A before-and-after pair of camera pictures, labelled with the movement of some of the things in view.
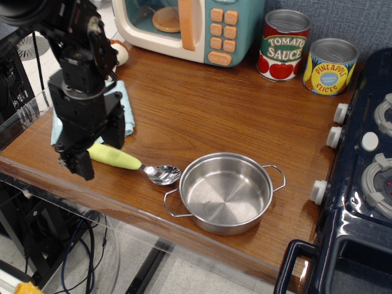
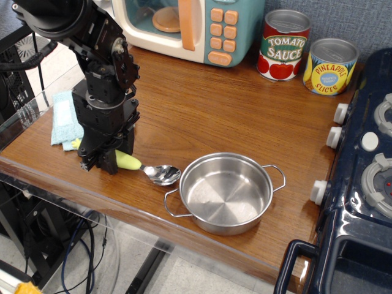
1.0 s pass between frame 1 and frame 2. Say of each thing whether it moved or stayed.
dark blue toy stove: stayed
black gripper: moved
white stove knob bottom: stayed
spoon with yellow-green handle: stayed
